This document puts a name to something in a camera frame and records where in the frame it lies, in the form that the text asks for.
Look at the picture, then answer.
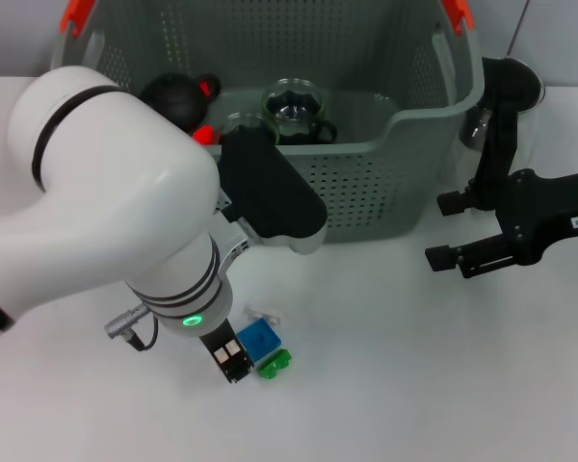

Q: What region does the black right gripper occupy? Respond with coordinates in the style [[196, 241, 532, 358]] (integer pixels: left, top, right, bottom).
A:
[[424, 167, 578, 280]]

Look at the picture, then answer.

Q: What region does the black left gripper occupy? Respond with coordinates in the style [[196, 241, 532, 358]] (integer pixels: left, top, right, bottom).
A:
[[199, 320, 252, 385]]

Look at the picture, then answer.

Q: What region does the glass teacup black holder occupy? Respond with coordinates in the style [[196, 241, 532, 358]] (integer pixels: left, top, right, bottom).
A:
[[261, 78, 339, 145], [221, 111, 279, 141]]

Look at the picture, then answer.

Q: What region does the large red building block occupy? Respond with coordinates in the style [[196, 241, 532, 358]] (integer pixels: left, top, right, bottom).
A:
[[192, 124, 218, 145]]

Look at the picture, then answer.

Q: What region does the green building block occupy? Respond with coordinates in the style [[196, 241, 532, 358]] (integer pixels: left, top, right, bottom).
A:
[[257, 348, 294, 381]]

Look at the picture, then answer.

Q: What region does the blue square building block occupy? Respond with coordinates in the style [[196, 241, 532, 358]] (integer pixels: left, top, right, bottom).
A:
[[235, 320, 283, 365]]

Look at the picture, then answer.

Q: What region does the small white building block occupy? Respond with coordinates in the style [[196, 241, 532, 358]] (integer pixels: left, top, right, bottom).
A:
[[243, 307, 284, 326]]

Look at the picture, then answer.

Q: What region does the grey-green perforated storage basket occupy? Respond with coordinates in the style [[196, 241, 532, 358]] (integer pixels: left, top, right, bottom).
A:
[[50, 0, 486, 244]]

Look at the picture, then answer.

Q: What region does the black ceramic teapot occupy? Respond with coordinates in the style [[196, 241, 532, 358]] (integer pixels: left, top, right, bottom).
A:
[[139, 71, 222, 131]]

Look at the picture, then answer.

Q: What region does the left gripper connector cable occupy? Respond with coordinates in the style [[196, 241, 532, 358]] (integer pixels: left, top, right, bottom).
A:
[[104, 307, 160, 350]]

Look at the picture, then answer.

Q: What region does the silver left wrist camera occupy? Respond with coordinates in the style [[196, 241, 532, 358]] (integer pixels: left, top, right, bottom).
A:
[[216, 125, 329, 255]]

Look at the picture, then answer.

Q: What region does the thin black camera cable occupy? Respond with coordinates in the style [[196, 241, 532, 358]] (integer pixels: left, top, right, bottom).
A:
[[507, 0, 532, 55]]

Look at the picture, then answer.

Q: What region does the orange basket carry handle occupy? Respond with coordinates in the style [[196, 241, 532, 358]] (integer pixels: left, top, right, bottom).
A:
[[60, 0, 476, 38]]

